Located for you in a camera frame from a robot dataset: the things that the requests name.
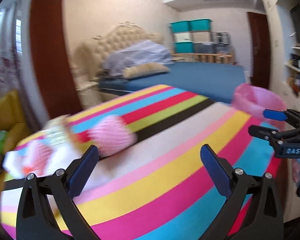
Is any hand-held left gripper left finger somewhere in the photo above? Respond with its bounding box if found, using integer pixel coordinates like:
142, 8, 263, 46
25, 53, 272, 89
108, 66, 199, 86
15, 144, 100, 240

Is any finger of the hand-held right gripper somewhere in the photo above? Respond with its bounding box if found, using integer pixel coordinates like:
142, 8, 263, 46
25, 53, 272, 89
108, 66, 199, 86
263, 109, 300, 129
248, 125, 300, 147

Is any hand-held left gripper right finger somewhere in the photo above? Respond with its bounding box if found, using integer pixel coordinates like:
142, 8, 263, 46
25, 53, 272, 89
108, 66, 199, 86
200, 144, 284, 240

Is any bin with pink bag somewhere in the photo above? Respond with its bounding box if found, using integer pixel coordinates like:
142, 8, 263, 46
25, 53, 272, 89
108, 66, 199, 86
230, 83, 285, 128

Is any pink foam fruit net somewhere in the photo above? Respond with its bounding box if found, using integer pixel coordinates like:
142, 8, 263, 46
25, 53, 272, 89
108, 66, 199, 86
89, 115, 138, 157
27, 140, 55, 175

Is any cream medicine box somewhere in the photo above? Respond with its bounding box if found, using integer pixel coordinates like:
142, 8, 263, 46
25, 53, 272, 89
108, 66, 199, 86
46, 116, 77, 153

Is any white shelf unit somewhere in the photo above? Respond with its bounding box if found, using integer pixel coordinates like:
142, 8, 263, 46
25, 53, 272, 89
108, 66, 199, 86
284, 45, 300, 98

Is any striped colourful tablecloth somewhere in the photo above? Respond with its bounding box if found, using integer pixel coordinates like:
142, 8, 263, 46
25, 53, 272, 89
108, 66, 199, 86
0, 84, 285, 240

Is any dark wooden door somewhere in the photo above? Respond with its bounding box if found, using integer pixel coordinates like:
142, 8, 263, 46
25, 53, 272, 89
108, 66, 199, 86
247, 11, 270, 90

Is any bed with blue sheet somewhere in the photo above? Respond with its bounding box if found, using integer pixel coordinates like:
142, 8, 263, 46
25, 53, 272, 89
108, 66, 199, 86
98, 62, 245, 103

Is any white nightstand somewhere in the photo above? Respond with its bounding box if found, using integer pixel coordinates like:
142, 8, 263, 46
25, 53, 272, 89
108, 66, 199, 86
76, 80, 102, 105

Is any black white checkered bag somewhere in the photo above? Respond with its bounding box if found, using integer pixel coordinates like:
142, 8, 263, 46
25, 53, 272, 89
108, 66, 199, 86
210, 31, 230, 46

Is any yellow leather armchair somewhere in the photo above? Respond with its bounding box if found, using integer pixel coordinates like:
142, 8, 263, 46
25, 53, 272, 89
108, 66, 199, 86
0, 90, 32, 198

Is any striped pillow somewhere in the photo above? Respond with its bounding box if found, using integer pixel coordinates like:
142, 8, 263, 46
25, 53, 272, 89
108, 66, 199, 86
122, 63, 171, 78

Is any stack of storage boxes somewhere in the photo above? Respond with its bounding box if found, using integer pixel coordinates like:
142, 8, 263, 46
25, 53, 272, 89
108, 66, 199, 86
169, 18, 214, 53

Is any blue duvet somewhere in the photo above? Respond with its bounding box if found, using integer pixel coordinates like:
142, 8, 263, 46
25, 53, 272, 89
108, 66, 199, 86
102, 39, 172, 77

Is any lace curtain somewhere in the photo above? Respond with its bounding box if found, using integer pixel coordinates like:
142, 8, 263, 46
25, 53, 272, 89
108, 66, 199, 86
0, 2, 33, 110

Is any dark red wooden panel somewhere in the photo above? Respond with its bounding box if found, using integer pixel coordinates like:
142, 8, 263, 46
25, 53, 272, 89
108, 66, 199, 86
30, 0, 77, 120

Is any beige tufted headboard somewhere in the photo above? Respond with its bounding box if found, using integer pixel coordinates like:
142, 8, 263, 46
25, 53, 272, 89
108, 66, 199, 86
74, 21, 163, 85

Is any wooden crib rail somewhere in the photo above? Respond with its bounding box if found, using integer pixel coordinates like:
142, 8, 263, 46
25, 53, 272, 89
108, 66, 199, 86
171, 52, 234, 64

